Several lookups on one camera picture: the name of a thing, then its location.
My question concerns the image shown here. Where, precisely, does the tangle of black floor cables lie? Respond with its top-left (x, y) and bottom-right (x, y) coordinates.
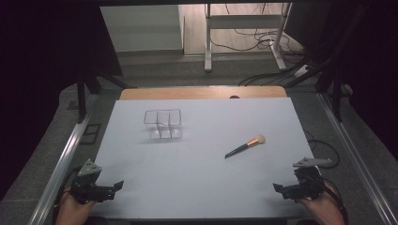
top-left (208, 3), bottom-right (309, 87)

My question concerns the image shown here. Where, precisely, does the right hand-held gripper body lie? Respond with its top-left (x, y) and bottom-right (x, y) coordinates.
top-left (281, 157), bottom-right (333, 202)

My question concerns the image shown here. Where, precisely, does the makeup brush with dark handle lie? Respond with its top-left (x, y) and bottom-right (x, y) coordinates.
top-left (224, 134), bottom-right (267, 159)

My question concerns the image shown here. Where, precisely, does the clear plastic organizer box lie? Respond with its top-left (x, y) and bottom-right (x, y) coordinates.
top-left (143, 108), bottom-right (183, 141)

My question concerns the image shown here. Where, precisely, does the aluminium rail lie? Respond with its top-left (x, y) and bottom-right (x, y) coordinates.
top-left (27, 93), bottom-right (100, 225)
top-left (316, 93), bottom-right (398, 225)

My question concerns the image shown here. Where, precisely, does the dark curtain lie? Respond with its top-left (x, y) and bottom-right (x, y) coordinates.
top-left (0, 0), bottom-right (124, 201)
top-left (284, 0), bottom-right (398, 161)

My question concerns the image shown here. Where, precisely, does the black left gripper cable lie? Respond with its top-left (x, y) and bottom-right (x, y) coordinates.
top-left (54, 168), bottom-right (81, 217)

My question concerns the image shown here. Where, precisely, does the black metal stand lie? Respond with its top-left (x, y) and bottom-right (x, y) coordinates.
top-left (76, 73), bottom-right (137, 125)
top-left (283, 3), bottom-right (374, 123)

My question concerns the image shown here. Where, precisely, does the white board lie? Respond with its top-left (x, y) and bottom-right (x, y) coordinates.
top-left (89, 97), bottom-right (316, 219)

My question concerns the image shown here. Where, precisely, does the person's left hand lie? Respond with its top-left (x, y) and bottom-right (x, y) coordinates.
top-left (55, 189), bottom-right (97, 225)

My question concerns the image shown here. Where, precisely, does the person's right hand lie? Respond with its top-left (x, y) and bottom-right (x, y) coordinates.
top-left (297, 182), bottom-right (345, 225)

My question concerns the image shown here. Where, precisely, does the wooden table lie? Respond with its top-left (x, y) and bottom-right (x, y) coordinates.
top-left (119, 86), bottom-right (288, 101)

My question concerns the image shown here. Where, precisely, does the white desk frame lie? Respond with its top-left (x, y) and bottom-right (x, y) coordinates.
top-left (204, 3), bottom-right (294, 73)

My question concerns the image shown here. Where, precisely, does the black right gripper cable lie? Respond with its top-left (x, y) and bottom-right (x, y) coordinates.
top-left (320, 177), bottom-right (349, 225)

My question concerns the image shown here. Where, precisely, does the black looped floor cable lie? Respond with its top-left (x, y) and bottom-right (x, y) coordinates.
top-left (303, 128), bottom-right (341, 170)

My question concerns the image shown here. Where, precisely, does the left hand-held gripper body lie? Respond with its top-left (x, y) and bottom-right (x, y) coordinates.
top-left (69, 158), bottom-right (116, 205)

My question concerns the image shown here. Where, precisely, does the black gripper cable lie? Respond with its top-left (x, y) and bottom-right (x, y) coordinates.
top-left (320, 177), bottom-right (349, 225)
top-left (54, 168), bottom-right (81, 217)

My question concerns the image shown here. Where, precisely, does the white power strip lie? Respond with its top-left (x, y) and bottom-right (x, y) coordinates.
top-left (294, 65), bottom-right (310, 79)

